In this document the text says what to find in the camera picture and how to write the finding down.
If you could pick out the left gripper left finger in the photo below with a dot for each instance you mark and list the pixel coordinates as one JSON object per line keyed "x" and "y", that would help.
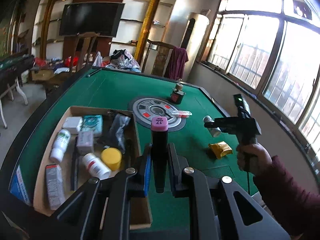
{"x": 105, "y": 209}

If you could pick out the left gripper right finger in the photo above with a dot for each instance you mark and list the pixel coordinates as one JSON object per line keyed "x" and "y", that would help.
{"x": 219, "y": 208}

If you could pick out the white tube with black cap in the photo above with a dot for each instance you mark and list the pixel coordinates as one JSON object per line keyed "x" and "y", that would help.
{"x": 209, "y": 124}

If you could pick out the white pill bottle red label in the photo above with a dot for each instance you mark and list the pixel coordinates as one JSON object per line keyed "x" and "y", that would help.
{"x": 95, "y": 166}

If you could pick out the grey 502 glue box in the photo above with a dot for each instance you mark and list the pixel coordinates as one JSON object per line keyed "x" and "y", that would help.
{"x": 54, "y": 184}

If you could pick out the clear packet with red item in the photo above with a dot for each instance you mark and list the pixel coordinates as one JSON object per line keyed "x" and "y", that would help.
{"x": 181, "y": 114}

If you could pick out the white medicine box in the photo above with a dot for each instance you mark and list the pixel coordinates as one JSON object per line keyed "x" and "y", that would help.
{"x": 85, "y": 142}

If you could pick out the black foil pouch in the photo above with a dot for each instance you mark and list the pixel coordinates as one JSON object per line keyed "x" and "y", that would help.
{"x": 114, "y": 125}

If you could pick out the white bottle green label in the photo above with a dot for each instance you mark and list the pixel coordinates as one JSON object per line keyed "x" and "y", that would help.
{"x": 60, "y": 145}

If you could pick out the black stick pink cap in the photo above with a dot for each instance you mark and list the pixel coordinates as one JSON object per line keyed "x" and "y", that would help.
{"x": 159, "y": 141}

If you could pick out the black marker green end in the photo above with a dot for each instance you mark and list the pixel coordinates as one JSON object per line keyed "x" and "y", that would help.
{"x": 129, "y": 153}

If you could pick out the maroon sleeve forearm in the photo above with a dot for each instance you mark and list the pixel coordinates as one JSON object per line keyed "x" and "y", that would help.
{"x": 294, "y": 208}

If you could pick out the person right hand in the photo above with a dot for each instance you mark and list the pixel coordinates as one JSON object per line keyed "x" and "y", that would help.
{"x": 253, "y": 158}

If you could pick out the yellow foil snack packet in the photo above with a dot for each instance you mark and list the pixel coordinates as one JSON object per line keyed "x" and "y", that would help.
{"x": 220, "y": 149}

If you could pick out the black marker in box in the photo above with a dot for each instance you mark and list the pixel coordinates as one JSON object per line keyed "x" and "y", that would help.
{"x": 74, "y": 167}

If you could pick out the cardboard box tray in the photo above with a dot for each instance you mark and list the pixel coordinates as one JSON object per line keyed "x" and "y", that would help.
{"x": 40, "y": 201}

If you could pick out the black ink bottle with cork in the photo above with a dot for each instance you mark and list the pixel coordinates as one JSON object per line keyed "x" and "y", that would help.
{"x": 177, "y": 94}

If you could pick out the blue white sticker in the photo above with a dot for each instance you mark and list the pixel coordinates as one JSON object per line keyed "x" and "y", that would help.
{"x": 18, "y": 188}

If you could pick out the teal tissue packet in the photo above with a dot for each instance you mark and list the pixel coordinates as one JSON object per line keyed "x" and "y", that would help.
{"x": 93, "y": 123}

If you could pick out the white charger box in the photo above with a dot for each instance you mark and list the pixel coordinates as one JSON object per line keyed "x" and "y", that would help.
{"x": 73, "y": 124}

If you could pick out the maroon garment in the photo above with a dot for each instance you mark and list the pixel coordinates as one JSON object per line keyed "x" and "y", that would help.
{"x": 177, "y": 61}

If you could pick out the round grey table centre panel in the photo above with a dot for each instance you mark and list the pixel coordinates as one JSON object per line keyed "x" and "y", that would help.
{"x": 145, "y": 108}

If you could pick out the white standing air conditioner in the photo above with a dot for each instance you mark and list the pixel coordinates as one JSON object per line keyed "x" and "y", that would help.
{"x": 192, "y": 39}

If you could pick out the wooden chair with garment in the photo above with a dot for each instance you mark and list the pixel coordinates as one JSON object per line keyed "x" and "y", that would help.
{"x": 156, "y": 57}

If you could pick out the pile of clothes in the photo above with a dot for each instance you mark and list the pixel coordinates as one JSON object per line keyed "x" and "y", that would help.
{"x": 123, "y": 60}

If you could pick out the wooden chair near television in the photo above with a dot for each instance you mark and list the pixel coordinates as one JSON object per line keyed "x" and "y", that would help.
{"x": 56, "y": 81}

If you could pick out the black flat television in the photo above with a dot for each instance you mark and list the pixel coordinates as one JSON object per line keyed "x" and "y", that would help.
{"x": 102, "y": 18}

